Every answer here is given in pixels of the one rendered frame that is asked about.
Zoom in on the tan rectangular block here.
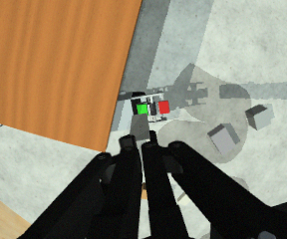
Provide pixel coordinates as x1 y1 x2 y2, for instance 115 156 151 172
142 182 147 199

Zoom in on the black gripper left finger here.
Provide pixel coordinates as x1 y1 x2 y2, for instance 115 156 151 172
17 115 144 239

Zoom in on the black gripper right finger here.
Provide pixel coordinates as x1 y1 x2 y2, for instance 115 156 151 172
139 113 287 239

